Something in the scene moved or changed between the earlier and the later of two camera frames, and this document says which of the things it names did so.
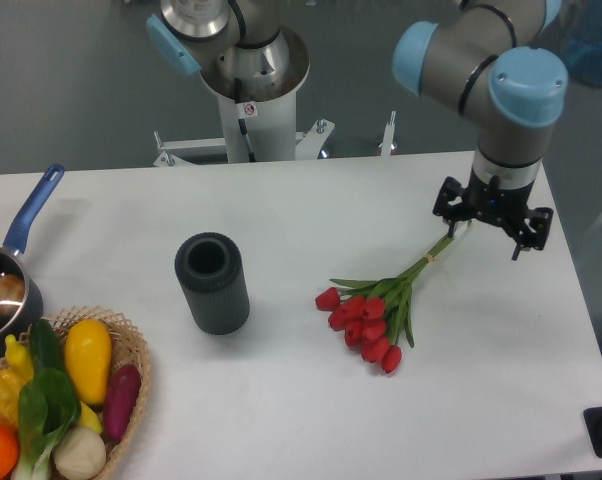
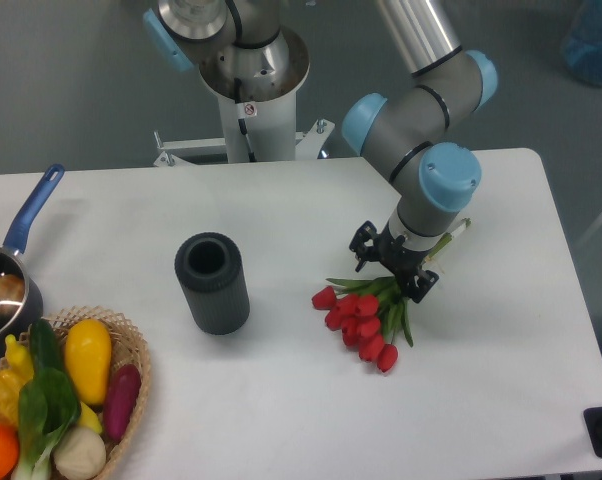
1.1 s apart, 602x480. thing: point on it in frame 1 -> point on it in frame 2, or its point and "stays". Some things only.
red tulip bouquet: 371,313 stays
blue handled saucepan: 11,290 stays
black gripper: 496,204 -> 403,260
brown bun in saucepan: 3,294 stays
